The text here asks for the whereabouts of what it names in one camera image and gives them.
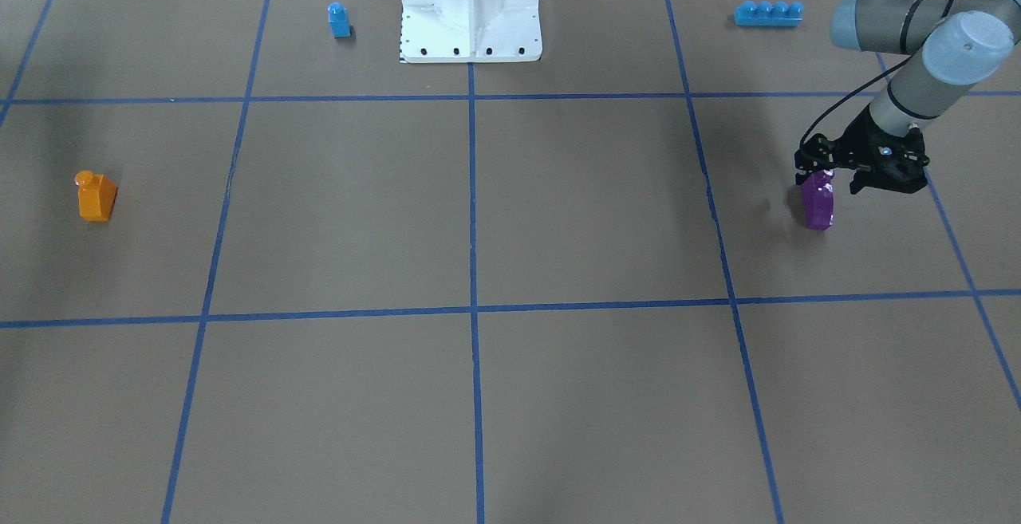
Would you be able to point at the purple trapezoid block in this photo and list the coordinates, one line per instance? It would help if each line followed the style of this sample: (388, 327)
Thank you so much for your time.
(818, 200)

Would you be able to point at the small blue block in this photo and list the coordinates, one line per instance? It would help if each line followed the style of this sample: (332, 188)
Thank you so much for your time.
(338, 21)

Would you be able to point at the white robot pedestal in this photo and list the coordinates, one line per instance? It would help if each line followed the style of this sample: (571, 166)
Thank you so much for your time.
(470, 31)

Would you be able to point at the long blue brick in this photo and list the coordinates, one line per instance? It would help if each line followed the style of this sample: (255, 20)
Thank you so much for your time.
(768, 14)

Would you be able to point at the orange trapezoid block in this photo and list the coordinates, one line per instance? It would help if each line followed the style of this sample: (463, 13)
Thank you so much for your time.
(96, 194)

